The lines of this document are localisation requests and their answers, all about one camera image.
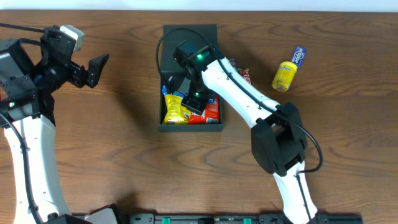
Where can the yellow plastic jar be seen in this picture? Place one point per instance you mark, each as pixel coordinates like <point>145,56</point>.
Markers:
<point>284,76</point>

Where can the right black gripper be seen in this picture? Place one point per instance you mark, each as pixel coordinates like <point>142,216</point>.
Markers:
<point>196,104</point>

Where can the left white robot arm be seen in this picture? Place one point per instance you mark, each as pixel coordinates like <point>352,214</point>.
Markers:
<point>29,124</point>

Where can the blue gum packet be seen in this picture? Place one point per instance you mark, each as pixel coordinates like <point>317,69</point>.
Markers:
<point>298,56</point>

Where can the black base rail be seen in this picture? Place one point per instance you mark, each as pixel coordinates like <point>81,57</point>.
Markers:
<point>268,218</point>

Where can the red KitKat bar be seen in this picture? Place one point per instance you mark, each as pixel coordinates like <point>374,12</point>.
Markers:
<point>244,72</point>

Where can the red snack bag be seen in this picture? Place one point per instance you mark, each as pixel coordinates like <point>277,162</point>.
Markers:
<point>211,114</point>

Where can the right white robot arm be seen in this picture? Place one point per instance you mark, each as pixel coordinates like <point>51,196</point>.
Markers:
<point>278,140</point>

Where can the yellow snack bag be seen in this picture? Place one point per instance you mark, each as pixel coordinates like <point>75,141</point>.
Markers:
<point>176,113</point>

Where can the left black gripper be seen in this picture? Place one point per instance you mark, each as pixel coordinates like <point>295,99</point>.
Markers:
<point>78,74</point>

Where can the blue Oreo cookie pack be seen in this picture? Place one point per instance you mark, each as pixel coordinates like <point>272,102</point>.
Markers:
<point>166,91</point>

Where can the black box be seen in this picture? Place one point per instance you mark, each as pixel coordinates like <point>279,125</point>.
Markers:
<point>173,74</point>

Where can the dark purple chocolate bar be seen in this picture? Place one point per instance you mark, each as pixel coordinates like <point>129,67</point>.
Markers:
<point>233,63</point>

